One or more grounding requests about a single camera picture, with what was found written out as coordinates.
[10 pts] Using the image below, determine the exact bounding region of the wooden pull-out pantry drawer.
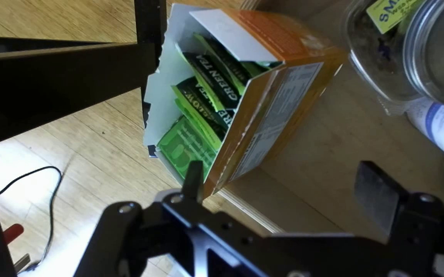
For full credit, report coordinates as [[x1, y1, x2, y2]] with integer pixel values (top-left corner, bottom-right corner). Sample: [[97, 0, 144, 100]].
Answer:
[[200, 0, 444, 243]]

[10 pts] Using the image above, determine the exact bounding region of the thin black floor cable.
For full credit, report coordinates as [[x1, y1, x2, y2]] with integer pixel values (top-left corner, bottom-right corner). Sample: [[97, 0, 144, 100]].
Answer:
[[0, 165, 64, 274]]

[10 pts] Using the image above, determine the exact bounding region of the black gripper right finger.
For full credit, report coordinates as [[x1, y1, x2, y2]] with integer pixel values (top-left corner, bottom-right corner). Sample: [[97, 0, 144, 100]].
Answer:
[[353, 159, 444, 277]]

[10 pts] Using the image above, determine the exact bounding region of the black metal stand frame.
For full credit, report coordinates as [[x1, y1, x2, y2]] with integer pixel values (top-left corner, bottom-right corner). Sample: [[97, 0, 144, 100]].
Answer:
[[0, 0, 168, 277]]

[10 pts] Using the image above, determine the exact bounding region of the glass jar with metal lid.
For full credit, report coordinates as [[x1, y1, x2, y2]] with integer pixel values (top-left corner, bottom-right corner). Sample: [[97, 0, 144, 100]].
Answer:
[[342, 0, 444, 117]]

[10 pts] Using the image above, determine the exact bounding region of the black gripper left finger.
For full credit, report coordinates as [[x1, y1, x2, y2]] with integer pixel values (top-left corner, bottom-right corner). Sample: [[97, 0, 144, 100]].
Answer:
[[72, 159, 218, 277]]

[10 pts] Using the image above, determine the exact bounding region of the white and blue can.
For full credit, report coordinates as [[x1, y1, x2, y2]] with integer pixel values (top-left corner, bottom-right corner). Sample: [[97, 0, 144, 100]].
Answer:
[[405, 97, 444, 174]]

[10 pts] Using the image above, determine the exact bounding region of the orange tea bag box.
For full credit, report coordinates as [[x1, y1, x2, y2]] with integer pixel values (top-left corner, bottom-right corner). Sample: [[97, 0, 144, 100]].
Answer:
[[141, 2, 349, 200]]

